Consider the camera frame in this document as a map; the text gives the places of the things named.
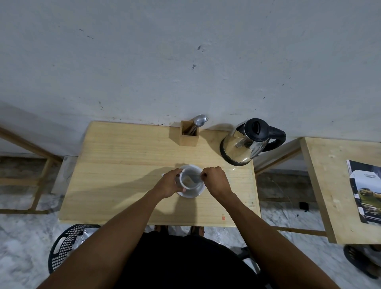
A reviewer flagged person's left hand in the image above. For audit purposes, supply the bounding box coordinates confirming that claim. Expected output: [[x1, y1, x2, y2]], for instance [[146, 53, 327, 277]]
[[153, 169, 187, 199]]

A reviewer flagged person's right hand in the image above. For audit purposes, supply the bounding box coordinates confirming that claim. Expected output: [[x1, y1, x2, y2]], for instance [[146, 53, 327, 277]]
[[201, 166, 234, 203]]

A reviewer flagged white cup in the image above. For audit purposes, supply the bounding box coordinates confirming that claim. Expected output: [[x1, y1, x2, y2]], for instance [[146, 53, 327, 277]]
[[179, 167, 203, 190]]

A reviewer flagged person's right forearm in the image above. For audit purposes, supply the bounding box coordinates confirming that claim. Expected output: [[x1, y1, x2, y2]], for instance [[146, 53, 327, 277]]
[[208, 191, 342, 289]]

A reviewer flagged person's left forearm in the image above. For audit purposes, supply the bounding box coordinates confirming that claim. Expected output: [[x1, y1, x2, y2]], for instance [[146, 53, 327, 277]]
[[37, 188, 177, 289]]

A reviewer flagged white saucer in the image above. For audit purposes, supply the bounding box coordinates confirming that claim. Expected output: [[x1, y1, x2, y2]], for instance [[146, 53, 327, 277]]
[[176, 164, 207, 199]]

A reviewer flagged wooden utensil holder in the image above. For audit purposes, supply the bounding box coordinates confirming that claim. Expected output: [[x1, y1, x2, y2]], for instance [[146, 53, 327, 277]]
[[179, 120, 199, 147]]

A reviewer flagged black shirt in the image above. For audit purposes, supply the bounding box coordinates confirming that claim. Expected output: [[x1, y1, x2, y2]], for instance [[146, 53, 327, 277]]
[[114, 230, 270, 289]]

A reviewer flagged crumpled plastic bag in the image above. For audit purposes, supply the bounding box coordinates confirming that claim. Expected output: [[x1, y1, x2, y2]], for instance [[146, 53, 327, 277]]
[[73, 231, 91, 250]]

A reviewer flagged wooden side table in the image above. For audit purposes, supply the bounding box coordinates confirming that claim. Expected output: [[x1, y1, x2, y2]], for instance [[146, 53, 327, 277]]
[[254, 137, 381, 245]]

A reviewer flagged black plastic basket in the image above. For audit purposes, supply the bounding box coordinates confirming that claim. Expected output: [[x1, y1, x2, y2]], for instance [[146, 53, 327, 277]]
[[343, 244, 381, 279], [48, 224, 102, 274]]

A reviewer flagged printed magazine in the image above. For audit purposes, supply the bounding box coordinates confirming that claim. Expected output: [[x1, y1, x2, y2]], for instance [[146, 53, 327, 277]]
[[346, 160, 381, 224]]

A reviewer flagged steel electric kettle black handle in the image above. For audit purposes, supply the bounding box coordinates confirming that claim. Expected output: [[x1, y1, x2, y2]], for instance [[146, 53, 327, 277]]
[[220, 118, 286, 167]]

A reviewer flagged wooden frame rack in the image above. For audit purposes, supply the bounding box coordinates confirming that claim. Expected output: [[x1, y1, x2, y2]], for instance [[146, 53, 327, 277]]
[[0, 125, 64, 215]]

